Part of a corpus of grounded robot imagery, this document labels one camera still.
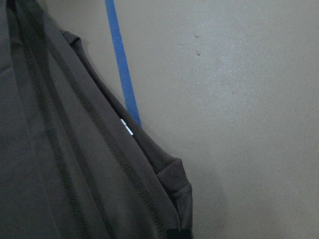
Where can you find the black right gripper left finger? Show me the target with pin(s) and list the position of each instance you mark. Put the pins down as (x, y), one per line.
(173, 234)

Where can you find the brown paper table cover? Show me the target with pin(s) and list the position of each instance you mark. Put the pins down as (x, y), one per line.
(232, 88)

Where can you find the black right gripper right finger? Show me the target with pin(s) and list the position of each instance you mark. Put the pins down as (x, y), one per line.
(186, 234)

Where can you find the dark brown t-shirt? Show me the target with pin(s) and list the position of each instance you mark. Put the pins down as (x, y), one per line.
(73, 163)

